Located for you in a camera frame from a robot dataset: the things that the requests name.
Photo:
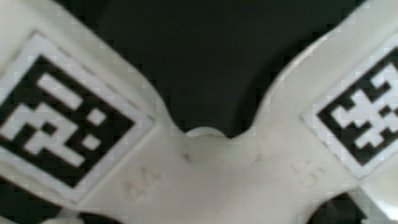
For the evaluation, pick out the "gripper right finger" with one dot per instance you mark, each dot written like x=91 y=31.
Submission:
x=358 y=207

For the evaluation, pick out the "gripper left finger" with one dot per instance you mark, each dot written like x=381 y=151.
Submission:
x=79 y=217

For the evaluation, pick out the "white cross table base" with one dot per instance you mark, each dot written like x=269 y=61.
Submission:
x=97 y=156

